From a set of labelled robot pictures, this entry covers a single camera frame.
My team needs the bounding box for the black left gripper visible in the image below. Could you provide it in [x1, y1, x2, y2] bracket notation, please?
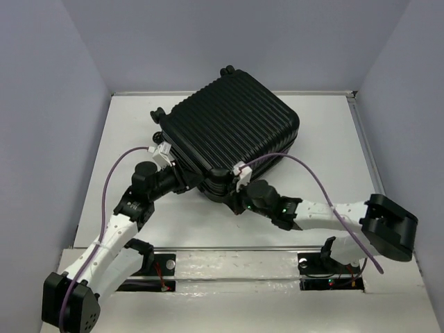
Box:
[149, 158, 206, 201]

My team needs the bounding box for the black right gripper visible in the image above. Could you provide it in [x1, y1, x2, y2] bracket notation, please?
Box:
[220, 178, 273, 219]

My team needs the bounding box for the black hard-shell suitcase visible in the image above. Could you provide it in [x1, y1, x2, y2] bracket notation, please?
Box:
[150, 65, 300, 208]

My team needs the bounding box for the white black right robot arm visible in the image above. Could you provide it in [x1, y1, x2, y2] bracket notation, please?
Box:
[230, 180, 418, 272]

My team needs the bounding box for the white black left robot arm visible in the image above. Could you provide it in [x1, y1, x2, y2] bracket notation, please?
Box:
[42, 162, 203, 332]

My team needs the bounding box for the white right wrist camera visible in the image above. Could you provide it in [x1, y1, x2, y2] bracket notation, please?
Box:
[232, 161, 253, 192]

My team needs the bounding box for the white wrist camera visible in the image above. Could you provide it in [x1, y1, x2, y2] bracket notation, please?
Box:
[232, 161, 253, 192]
[148, 142, 175, 169]

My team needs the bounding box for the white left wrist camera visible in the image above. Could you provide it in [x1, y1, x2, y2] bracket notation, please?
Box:
[148, 142, 175, 169]

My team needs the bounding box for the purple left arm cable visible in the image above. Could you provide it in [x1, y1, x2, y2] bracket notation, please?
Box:
[58, 146, 153, 325]

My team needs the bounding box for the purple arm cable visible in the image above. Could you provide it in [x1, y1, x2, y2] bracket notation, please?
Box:
[58, 146, 153, 325]
[242, 153, 384, 275]

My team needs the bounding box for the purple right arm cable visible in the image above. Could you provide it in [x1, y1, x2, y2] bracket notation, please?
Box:
[242, 153, 384, 275]

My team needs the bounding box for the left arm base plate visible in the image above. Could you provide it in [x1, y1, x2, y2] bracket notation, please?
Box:
[117, 253, 176, 293]

